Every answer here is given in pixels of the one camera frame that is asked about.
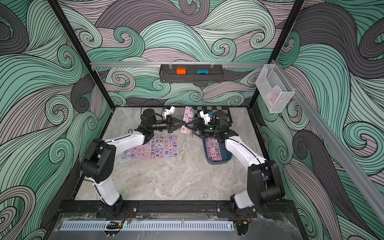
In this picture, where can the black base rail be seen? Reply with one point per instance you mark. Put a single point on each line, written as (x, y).
(141, 209)

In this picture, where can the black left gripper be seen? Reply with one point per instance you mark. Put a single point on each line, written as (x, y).
(168, 124)

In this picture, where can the aluminium rail right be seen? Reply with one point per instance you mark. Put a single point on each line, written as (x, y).
(363, 183)

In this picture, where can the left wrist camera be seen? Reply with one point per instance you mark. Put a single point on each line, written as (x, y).
(168, 111)

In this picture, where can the teal block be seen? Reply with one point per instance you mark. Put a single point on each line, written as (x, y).
(202, 72)

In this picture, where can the white perforated cable duct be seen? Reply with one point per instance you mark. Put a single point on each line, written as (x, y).
(183, 225)

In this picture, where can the black wall-mounted tray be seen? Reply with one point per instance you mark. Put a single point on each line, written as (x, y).
(169, 75)

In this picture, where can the orange block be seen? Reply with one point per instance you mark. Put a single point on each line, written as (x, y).
(181, 71)

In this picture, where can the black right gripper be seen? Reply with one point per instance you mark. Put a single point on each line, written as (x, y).
(203, 128)

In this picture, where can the aluminium rail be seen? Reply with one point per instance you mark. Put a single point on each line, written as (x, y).
(137, 64)
(363, 183)

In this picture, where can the black corner frame post left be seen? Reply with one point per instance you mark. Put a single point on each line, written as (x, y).
(78, 47)

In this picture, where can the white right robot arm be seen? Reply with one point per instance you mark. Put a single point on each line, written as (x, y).
(264, 181)

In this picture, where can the sticker sheet stack in box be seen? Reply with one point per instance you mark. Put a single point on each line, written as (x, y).
(213, 150)

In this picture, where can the black corner frame post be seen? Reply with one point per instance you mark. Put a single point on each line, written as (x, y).
(285, 13)
(78, 47)

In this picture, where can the clear plastic wall holder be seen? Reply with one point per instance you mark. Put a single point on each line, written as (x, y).
(274, 88)

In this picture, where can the aluminium rail back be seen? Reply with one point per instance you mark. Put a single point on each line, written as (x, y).
(137, 64)

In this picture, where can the black and grey chessboard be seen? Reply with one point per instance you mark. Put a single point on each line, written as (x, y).
(212, 109)

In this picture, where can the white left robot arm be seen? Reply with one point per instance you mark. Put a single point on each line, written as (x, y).
(98, 161)

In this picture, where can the pink sticker sheet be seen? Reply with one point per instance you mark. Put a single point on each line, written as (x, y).
(132, 153)
(143, 152)
(170, 147)
(188, 117)
(157, 148)

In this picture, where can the black corner frame post right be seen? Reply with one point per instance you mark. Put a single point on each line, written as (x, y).
(285, 13)

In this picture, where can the teal plastic storage box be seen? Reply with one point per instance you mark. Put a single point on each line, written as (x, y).
(227, 156)

